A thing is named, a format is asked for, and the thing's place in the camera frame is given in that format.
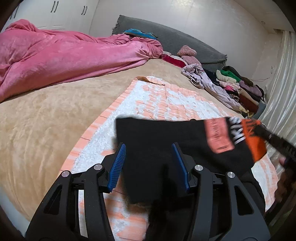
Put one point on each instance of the white satin curtain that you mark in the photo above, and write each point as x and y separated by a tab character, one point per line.
279	114

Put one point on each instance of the stack of folded clothes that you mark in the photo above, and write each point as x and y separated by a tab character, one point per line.
242	90

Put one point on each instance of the blue garment on pillow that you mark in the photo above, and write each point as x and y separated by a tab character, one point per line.
139	33

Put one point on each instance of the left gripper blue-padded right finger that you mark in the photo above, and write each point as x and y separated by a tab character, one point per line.
246	221

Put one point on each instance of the peach plaid white-pattern blanket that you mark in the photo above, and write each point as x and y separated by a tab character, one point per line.
153	99

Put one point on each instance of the beige bed sheet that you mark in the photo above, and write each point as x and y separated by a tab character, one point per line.
40	128

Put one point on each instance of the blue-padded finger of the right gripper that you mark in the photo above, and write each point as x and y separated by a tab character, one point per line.
280	144

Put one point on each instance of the pink fluffy garment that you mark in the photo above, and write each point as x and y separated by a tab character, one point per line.
188	55

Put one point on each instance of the red garment near headboard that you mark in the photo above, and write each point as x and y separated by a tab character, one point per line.
173	61

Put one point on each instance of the grey quilted headboard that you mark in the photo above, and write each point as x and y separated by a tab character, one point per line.
172	40

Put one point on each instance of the person's right hand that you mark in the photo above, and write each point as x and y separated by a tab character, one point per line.
284	184

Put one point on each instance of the black sweater with orange cuffs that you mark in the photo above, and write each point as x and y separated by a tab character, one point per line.
151	177

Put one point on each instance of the lilac crumpled garment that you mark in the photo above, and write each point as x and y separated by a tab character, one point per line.
198	77

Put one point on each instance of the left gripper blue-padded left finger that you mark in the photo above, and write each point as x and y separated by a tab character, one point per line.
57	217

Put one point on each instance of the white wardrobe with black handles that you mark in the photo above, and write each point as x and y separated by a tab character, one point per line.
62	15

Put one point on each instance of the pink velvet quilt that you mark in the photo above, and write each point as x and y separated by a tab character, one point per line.
32	58

